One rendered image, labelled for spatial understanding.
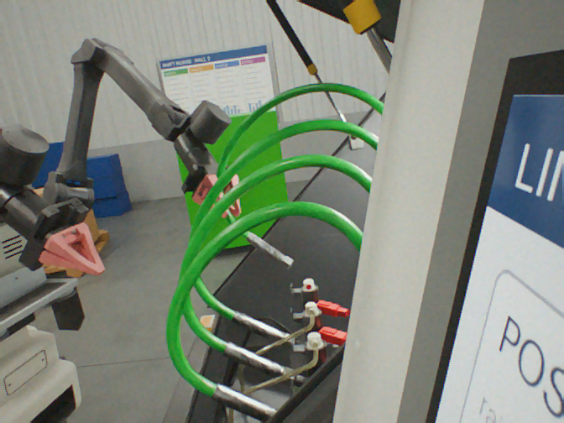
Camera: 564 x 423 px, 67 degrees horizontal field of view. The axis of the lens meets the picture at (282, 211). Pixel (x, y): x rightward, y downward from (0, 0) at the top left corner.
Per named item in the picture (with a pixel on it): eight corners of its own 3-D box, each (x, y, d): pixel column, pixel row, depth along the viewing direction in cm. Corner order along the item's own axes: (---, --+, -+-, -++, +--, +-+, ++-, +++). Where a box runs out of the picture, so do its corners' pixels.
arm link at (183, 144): (187, 151, 91) (166, 145, 87) (206, 127, 89) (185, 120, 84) (201, 174, 88) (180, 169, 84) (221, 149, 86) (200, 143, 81)
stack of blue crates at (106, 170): (43, 226, 660) (19, 148, 628) (60, 217, 707) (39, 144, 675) (121, 216, 651) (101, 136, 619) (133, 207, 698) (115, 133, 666)
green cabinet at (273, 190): (284, 221, 501) (268, 108, 467) (295, 245, 418) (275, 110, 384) (204, 234, 495) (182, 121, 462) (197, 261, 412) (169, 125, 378)
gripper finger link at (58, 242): (92, 271, 56) (37, 227, 57) (71, 306, 59) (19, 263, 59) (123, 252, 62) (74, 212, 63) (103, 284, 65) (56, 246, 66)
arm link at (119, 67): (116, 69, 116) (77, 53, 107) (125, 49, 114) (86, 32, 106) (196, 150, 93) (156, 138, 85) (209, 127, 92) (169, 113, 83)
